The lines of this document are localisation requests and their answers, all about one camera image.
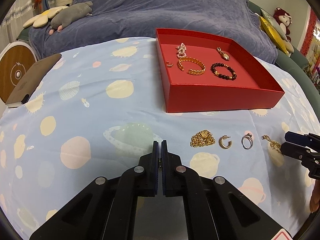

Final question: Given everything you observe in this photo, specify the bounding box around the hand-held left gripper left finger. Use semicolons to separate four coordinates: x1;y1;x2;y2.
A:
29;141;160;240

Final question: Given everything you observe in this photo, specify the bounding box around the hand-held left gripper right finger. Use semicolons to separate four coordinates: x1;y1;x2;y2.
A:
161;140;285;240

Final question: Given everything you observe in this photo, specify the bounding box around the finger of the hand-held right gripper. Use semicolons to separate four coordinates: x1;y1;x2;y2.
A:
280;142;313;161
284;131;312;146

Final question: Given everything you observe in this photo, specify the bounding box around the thin gold chain bracelet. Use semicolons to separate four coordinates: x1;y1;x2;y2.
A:
261;135;284;155

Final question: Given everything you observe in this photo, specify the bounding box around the red cardboard box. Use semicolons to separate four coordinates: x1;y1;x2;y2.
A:
155;28;285;113

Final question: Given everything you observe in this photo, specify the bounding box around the person's right hand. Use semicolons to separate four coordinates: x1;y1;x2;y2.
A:
309;180;320;214

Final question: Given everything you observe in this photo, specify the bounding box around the gold hoop earring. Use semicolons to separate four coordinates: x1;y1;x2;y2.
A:
219;135;232;150

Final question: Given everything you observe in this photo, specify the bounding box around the planet-printed light blue sheet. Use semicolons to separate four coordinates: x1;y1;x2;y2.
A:
0;37;320;240

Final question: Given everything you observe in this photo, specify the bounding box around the red and white card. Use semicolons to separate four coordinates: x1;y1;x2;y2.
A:
267;229;293;240

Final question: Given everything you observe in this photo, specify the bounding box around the yellow cushion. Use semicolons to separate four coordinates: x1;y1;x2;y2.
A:
259;15;290;55

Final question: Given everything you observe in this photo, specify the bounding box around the gold pendant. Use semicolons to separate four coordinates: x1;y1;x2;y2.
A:
216;47;230;61

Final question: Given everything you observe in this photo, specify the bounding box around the red monkey plush toy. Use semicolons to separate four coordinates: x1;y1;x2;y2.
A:
273;7;293;42

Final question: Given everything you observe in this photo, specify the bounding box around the grey-green cushion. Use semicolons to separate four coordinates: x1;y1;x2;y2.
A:
260;8;287;40

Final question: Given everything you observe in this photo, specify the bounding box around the brown notebook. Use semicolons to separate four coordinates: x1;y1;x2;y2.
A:
5;53;62;109

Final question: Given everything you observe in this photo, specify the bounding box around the dark blue blanket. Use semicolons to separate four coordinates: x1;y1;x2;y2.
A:
28;0;279;63

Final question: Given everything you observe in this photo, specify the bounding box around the round white and wood device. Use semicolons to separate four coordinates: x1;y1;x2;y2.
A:
0;39;38;105

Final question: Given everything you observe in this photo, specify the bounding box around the grey plush toy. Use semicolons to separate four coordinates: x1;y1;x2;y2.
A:
49;1;93;34

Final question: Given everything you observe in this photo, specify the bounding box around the flower-shaped cushion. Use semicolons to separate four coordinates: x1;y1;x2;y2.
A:
23;5;72;28

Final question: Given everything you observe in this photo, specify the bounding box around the gold chain necklace with pendant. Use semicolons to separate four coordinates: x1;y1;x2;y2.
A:
190;129;216;147

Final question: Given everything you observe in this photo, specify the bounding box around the silver ring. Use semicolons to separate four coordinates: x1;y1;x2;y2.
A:
241;133;253;150

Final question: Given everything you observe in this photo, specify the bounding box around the green sofa frame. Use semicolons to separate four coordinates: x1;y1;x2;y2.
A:
247;0;320;105

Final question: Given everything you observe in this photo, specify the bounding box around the black bead bracelet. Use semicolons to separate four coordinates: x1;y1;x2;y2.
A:
210;63;237;81

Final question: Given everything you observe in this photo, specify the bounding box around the gold cuff bracelet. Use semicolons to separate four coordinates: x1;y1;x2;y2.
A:
177;57;207;75

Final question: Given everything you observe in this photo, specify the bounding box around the red wall decoration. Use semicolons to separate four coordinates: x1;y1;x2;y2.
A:
301;7;318;55

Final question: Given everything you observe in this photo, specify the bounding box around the pink pearl bracelet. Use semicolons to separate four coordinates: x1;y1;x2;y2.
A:
176;43;188;58

